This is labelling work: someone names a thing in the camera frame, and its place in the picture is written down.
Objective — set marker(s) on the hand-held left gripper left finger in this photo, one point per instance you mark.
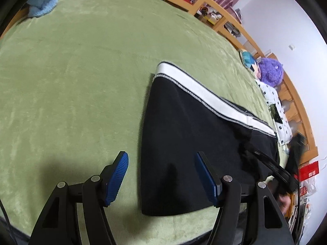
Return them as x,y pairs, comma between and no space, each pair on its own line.
116,178

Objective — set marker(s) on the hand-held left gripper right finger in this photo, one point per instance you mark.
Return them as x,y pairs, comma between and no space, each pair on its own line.
205,181

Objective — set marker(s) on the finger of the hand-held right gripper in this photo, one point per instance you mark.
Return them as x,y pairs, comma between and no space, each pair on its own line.
297,150
277,169

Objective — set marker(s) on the black pants with white stripe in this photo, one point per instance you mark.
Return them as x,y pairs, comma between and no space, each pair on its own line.
191,132

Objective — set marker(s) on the person's right hand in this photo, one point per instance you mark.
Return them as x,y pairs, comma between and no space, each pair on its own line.
285,204

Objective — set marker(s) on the red cardboard box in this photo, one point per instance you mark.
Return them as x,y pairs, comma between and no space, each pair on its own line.
309,171

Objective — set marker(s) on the pile of plastic bags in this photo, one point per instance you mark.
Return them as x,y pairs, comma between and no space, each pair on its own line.
304,204

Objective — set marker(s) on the white flower print pillow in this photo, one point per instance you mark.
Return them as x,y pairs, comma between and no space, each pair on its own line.
273,102

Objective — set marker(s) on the purple plush toy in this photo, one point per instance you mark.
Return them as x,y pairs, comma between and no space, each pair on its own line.
272,71

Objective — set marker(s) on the green fleece blanket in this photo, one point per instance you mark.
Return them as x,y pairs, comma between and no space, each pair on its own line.
76,81

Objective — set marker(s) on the cluttered wooden desk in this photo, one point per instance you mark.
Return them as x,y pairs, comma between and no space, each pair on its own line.
214,16

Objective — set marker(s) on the wooden bed frame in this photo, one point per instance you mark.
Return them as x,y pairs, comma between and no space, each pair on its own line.
230,34

